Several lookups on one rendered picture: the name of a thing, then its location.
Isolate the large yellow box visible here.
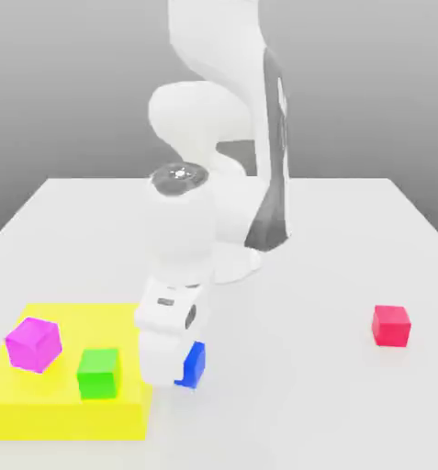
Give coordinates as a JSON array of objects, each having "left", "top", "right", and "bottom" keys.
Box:
[{"left": 0, "top": 302, "right": 154, "bottom": 442}]

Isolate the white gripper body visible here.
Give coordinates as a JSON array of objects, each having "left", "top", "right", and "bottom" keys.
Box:
[{"left": 138, "top": 329, "right": 191, "bottom": 387}]

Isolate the small magenta cube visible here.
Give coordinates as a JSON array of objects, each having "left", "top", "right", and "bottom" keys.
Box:
[{"left": 4, "top": 316, "right": 64, "bottom": 375}]

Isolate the small green cube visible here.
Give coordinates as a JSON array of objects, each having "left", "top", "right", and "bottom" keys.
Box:
[{"left": 75, "top": 347, "right": 121, "bottom": 401}]

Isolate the small blue cube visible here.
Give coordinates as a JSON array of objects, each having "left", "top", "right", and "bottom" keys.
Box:
[{"left": 173, "top": 341, "right": 208, "bottom": 390}]

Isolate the small red cube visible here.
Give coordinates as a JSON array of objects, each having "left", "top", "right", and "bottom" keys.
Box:
[{"left": 370, "top": 304, "right": 413, "bottom": 349}]

